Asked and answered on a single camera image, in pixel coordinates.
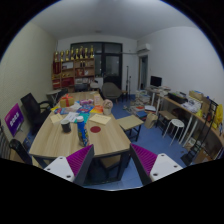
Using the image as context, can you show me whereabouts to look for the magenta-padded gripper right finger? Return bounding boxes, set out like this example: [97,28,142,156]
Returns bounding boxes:
[129,143,184,186]

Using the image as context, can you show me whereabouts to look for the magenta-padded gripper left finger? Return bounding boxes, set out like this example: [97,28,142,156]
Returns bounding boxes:
[43,143,96,187]

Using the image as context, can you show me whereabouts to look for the black mug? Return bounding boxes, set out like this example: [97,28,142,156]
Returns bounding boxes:
[60,118,73,134]

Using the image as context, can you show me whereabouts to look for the black chair with armrest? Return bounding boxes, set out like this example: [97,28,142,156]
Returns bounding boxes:
[0,124,34,166]

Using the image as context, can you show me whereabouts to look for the white round stool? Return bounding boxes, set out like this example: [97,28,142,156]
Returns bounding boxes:
[162,118,185,147]

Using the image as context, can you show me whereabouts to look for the black ladder rack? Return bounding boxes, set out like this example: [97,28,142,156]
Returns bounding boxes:
[181,98,219,167]

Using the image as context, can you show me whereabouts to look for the brown paper bag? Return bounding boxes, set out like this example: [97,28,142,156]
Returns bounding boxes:
[143,112,160,130]

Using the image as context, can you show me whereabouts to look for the tan book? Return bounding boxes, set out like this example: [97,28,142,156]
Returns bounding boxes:
[49,113,64,125]

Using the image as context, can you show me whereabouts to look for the brown wooden stool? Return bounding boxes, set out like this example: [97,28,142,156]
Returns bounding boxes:
[155,110,178,136]

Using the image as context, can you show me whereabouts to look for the white printed booklet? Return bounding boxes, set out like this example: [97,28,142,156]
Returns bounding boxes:
[62,111,80,124]

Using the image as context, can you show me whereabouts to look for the teal notebook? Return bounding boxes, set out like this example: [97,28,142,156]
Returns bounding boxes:
[73,112,91,124]

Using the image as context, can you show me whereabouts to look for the small wooden side table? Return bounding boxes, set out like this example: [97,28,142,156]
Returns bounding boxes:
[115,114,145,143]

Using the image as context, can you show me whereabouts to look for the blue printed brochure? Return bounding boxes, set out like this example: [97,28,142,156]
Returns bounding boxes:
[51,105,72,116]

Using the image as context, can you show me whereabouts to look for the pile of books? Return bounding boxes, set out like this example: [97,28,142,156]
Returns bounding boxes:
[128,91,158,119]

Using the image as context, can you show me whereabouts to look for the black office chair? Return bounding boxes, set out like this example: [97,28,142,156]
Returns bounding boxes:
[20,92,53,136]

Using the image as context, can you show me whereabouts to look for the yellow gift box red ribbon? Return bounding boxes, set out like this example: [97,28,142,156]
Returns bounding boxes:
[59,93,75,108]

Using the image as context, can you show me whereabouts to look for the purple sign on stand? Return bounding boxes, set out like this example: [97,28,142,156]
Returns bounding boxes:
[4,102,25,138]

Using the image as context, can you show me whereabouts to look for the orange book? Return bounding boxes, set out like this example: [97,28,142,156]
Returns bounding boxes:
[89,105,104,115]

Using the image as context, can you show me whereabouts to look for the black printer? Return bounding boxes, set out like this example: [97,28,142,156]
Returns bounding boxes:
[167,91,188,105]

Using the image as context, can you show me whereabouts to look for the pink box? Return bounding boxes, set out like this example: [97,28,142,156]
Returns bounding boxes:
[79,98,95,106]

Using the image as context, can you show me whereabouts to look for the small round white table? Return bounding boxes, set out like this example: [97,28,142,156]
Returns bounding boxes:
[45,88,63,107]

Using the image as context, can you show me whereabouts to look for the pink flowers in white pot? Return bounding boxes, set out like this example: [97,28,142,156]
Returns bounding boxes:
[101,98,114,116]

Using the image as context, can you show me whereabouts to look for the small cardboard box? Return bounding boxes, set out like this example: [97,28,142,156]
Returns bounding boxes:
[93,93,104,107]

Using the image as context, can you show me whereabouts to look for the black computer monitor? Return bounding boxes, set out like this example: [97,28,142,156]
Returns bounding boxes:
[149,75,163,89]

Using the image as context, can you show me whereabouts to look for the olive armchair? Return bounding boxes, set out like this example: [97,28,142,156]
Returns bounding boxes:
[100,81,124,103]

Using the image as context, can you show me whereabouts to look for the black tripod stand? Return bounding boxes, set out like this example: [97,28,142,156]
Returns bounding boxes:
[123,65,132,98]

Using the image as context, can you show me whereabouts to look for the wooden shelf unit with trophies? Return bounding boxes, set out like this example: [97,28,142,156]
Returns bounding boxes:
[50,44,97,91]

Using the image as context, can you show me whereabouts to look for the black framed glass door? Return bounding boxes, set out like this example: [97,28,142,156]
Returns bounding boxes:
[70,41,124,90]

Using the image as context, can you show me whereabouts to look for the long wooden wall desk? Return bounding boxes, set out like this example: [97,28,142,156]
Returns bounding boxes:
[146,87,224,161]

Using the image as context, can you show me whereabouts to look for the white wall air conditioner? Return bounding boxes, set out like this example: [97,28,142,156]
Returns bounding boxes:
[136,43,152,54]

